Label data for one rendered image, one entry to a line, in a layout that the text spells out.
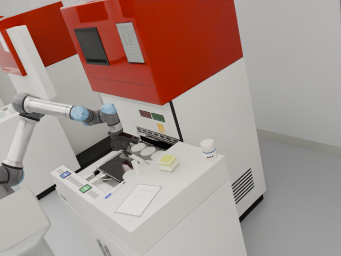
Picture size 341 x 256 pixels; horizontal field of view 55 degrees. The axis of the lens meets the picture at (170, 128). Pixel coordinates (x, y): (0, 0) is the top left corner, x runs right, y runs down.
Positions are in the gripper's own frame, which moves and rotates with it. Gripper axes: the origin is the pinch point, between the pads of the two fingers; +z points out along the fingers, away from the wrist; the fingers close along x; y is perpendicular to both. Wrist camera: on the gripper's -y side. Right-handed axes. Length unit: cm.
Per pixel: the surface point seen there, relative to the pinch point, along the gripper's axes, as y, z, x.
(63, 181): 38.9, 1.1, 14.3
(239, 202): -48, 77, -44
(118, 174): 9.1, 7.2, 4.4
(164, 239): -26, 17, 45
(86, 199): 14.7, 1.1, 32.3
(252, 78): -67, 30, -169
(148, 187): -18.4, 0.3, 27.5
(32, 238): 48, 15, 44
